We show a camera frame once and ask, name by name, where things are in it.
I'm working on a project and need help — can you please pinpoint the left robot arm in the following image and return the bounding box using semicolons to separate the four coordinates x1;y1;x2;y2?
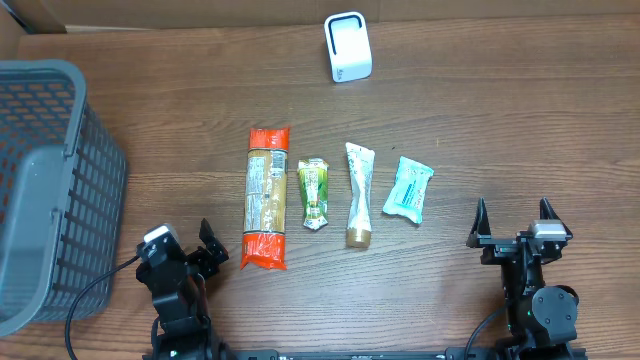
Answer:
136;220;235;360

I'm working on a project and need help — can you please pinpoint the white barcode scanner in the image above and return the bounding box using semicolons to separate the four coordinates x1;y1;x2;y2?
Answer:
324;11;373;83

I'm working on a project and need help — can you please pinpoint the grey plastic mesh basket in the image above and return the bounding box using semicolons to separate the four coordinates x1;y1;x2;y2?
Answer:
1;60;129;336

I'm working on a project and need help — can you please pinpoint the teal tissue wipes pack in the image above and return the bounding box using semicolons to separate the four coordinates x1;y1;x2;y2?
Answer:
383;156;434;225

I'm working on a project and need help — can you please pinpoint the orange spaghetti pack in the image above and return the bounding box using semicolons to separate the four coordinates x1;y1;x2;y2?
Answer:
241;127;290;270

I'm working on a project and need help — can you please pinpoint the green snack pouch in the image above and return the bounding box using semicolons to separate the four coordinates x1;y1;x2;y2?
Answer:
297;158;329;231

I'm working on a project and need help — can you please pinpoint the white tube gold cap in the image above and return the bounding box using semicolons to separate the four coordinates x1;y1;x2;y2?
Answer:
345;142;375;248

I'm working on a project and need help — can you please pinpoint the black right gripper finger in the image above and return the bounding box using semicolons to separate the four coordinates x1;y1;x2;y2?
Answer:
539;197;573;240
466;197;491;248

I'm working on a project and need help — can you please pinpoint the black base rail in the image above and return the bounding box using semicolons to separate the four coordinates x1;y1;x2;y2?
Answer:
142;344;589;360

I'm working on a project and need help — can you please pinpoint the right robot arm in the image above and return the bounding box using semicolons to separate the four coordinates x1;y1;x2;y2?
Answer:
466;198;579;359

